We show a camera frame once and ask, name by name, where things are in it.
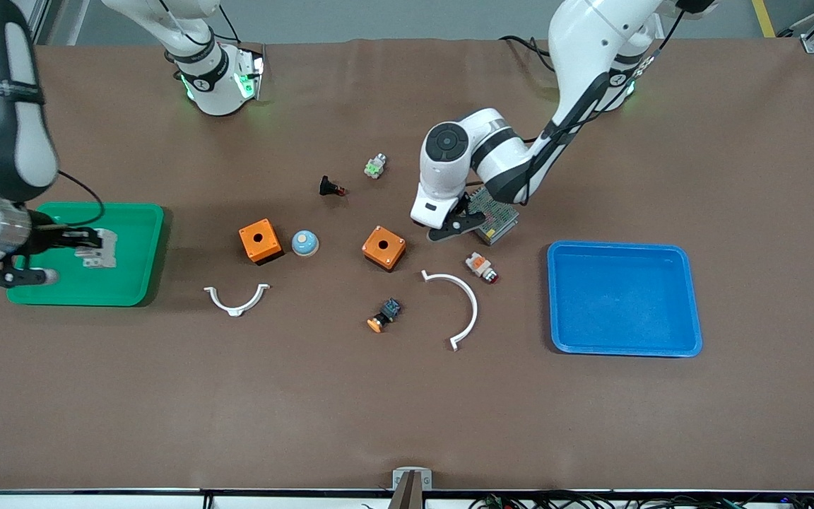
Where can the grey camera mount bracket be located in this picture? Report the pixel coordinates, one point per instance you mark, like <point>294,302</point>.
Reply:
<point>411,481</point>

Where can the orange cap black push button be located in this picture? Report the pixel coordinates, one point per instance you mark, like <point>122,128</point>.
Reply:
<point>386,313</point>

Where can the brown table mat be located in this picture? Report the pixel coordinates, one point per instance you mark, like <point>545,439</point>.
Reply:
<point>379,410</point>

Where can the red orange push button switch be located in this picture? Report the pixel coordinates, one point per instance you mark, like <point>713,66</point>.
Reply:
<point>480,266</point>

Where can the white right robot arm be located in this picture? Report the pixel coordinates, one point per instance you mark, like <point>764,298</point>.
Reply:
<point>8,141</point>

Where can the green plastic tray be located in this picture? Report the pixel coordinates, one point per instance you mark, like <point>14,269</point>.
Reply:
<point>96,286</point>

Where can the orange button enclosure box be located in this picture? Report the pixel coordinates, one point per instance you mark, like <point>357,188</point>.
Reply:
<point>260,240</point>
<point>383,247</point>

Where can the large white curved bracket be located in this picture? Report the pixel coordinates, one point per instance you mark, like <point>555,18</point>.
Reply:
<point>473,304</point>

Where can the blue dome push button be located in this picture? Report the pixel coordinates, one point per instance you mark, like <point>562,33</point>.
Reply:
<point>304,244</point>

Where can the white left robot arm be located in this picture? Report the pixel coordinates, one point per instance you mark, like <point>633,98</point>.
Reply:
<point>499,152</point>

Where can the black indicator lamp red tip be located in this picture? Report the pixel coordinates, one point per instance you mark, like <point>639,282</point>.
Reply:
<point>328,186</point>

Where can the silver green push button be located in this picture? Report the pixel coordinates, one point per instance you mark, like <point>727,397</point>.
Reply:
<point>375,167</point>

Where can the metal mesh power supply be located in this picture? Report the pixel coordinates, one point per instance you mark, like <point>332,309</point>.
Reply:
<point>500,218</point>

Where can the small white curved bracket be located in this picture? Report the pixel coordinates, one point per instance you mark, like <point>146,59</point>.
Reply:
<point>236,307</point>

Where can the grey circuit breaker red switch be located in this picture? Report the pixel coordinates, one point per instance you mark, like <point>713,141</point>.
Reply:
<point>102,251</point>

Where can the blue plastic tray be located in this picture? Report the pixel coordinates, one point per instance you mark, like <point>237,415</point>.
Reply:
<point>626,297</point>

